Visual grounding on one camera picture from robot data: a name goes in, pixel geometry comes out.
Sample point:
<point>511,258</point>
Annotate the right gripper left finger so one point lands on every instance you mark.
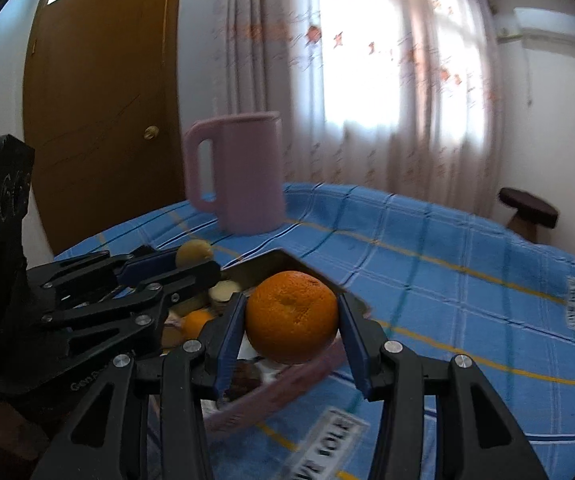
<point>105,438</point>

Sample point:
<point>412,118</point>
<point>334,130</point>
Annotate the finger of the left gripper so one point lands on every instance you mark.
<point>133,281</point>
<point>86,339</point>

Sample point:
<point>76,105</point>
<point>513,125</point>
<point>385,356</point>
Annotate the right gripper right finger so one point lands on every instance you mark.
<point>477,437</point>

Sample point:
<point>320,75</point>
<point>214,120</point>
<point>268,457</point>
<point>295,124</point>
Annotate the yellow-green longan fruit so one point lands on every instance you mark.
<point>192,252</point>

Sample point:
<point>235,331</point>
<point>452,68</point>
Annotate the large orange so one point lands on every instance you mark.
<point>291,317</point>

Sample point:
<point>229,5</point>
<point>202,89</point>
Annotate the dark brown mangosteen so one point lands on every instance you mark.
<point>246,377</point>

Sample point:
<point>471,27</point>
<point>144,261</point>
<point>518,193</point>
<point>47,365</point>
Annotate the person's left hand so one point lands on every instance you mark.
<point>20,437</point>

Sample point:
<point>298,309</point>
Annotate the small orange near gripper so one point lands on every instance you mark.
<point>193,323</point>

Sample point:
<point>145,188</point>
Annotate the yellow-green fruit in box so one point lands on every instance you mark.
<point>187,306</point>

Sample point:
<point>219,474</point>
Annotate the pink tin box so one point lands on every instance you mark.
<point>281,384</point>

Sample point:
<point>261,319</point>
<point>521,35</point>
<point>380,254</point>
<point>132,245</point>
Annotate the blue plaid tablecloth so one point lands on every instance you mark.
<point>438,280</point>

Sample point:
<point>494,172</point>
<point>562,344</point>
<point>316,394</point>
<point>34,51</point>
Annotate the brown wooden door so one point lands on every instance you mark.
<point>100,111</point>

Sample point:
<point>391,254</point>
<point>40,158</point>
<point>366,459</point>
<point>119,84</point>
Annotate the pink electric kettle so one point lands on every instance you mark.
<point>247,171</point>

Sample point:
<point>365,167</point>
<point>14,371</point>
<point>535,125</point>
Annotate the dark round stool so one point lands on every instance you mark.
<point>530,213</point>

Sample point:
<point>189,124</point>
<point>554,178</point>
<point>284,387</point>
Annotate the sheer floral curtain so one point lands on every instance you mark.
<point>397,95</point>

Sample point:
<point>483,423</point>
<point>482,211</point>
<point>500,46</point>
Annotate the white air conditioner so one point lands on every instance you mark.
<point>536,23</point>

